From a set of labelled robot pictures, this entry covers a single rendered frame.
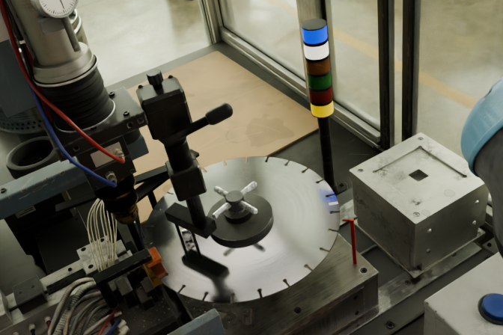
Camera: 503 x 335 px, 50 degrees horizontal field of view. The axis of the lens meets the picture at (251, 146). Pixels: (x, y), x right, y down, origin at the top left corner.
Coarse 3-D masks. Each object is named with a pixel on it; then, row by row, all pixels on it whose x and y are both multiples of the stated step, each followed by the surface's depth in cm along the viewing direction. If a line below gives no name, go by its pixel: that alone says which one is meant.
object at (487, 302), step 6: (492, 294) 76; (498, 294) 76; (486, 300) 76; (492, 300) 76; (498, 300) 75; (486, 306) 75; (492, 306) 75; (498, 306) 75; (486, 312) 75; (492, 312) 74; (498, 312) 74; (492, 318) 74; (498, 318) 74
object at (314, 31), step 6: (306, 24) 97; (312, 24) 96; (318, 24) 96; (324, 24) 95; (306, 30) 95; (312, 30) 95; (318, 30) 95; (324, 30) 96; (306, 36) 96; (312, 36) 95; (318, 36) 95; (324, 36) 96; (306, 42) 97; (312, 42) 96; (318, 42) 96; (324, 42) 97
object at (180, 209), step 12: (180, 204) 86; (192, 204) 79; (168, 216) 85; (180, 216) 83; (192, 216) 80; (204, 216) 81; (192, 228) 82; (204, 228) 81; (216, 228) 83; (180, 240) 87
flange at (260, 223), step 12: (216, 204) 93; (252, 204) 91; (264, 204) 91; (228, 216) 88; (240, 216) 87; (252, 216) 88; (264, 216) 88; (228, 228) 87; (240, 228) 87; (252, 228) 87; (264, 228) 86; (228, 240) 86; (240, 240) 85; (252, 240) 86
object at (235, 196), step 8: (256, 184) 89; (216, 192) 90; (224, 192) 89; (232, 192) 88; (240, 192) 87; (248, 192) 88; (232, 200) 86; (240, 200) 86; (224, 208) 86; (232, 208) 87; (240, 208) 87; (248, 208) 85; (216, 216) 85
